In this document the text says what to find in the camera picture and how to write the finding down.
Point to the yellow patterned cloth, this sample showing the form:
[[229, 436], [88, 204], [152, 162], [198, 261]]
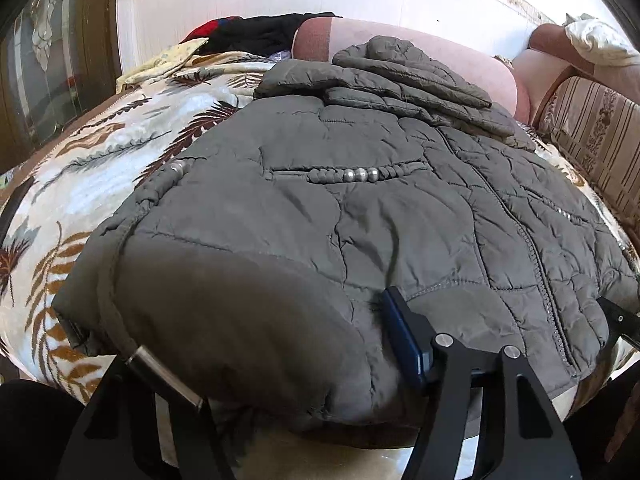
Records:
[[165, 60]]

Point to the leaf printed blanket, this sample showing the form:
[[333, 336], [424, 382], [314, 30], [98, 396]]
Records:
[[100, 170]]

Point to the grey-green quilted jacket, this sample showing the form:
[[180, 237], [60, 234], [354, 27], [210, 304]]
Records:
[[300, 240]]

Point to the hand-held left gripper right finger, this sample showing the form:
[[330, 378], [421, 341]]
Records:
[[405, 345]]

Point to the wooden door with glass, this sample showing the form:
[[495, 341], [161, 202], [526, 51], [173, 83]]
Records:
[[95, 20]]

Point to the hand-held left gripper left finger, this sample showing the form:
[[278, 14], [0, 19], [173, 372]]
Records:
[[192, 440]]

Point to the red cloth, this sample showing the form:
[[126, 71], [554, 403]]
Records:
[[210, 27]]

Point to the striped floral cushion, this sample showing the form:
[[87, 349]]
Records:
[[595, 125]]

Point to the pale purple cloth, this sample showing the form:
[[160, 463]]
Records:
[[280, 53]]

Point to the person's dark trouser leg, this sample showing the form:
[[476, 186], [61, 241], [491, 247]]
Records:
[[595, 440]]

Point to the black clothing pile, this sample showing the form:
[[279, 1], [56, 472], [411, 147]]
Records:
[[260, 30]]

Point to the small cream cloth scrap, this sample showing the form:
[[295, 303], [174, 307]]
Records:
[[502, 61]]

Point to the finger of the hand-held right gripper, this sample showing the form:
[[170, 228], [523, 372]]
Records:
[[620, 317]]

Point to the cream quilted cloth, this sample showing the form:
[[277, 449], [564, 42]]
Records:
[[595, 40]]

